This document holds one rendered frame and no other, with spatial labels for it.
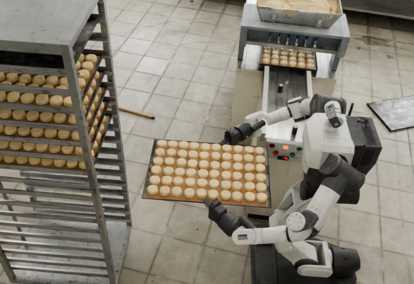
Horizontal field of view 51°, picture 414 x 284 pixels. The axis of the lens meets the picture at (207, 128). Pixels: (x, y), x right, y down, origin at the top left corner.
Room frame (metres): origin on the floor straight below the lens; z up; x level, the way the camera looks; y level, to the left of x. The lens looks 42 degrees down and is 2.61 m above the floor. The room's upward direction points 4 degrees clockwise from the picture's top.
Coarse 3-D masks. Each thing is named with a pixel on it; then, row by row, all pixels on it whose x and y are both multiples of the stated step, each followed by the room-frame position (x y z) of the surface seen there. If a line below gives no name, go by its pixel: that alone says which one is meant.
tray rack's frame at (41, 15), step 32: (0, 0) 1.51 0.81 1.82; (32, 0) 1.52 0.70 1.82; (64, 0) 1.54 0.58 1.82; (96, 0) 1.58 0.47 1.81; (0, 32) 1.28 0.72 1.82; (32, 32) 1.29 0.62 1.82; (64, 32) 1.31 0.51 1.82; (64, 224) 1.66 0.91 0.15; (96, 224) 1.67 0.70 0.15; (0, 256) 1.24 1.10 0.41; (32, 256) 1.41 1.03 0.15
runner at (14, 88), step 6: (0, 84) 1.27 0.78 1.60; (6, 84) 1.27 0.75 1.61; (0, 90) 1.27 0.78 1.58; (6, 90) 1.27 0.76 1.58; (12, 90) 1.26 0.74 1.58; (18, 90) 1.26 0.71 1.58; (24, 90) 1.26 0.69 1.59; (30, 90) 1.26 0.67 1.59; (36, 90) 1.26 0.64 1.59; (42, 90) 1.26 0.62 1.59; (48, 90) 1.26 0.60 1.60; (54, 90) 1.26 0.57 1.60; (60, 90) 1.26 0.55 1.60; (66, 90) 1.26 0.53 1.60
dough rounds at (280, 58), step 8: (264, 48) 2.75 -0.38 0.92; (272, 48) 2.76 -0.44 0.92; (280, 48) 2.80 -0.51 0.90; (264, 56) 2.64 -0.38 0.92; (272, 56) 2.65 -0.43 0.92; (280, 56) 2.69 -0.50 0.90; (288, 56) 2.69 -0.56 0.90; (296, 56) 2.70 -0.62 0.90; (304, 56) 2.68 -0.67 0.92; (312, 56) 2.68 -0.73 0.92; (272, 64) 2.58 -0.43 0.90; (280, 64) 2.58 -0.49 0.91; (288, 64) 2.59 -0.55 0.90; (296, 64) 2.60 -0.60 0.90; (304, 64) 2.57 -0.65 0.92; (312, 64) 2.58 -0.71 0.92
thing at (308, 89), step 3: (306, 72) 2.52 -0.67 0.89; (309, 72) 2.51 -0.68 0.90; (306, 75) 2.49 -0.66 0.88; (309, 75) 2.47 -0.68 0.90; (306, 78) 2.46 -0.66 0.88; (309, 78) 2.44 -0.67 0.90; (306, 81) 2.43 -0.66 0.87; (309, 81) 2.40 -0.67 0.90; (306, 84) 2.40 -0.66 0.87; (309, 84) 2.36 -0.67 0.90; (306, 87) 2.38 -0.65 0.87; (309, 87) 2.33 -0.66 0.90; (306, 90) 2.35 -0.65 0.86; (309, 90) 2.30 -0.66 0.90; (306, 93) 2.33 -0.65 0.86; (309, 93) 2.27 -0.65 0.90; (309, 96) 2.24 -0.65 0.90; (312, 96) 2.24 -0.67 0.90
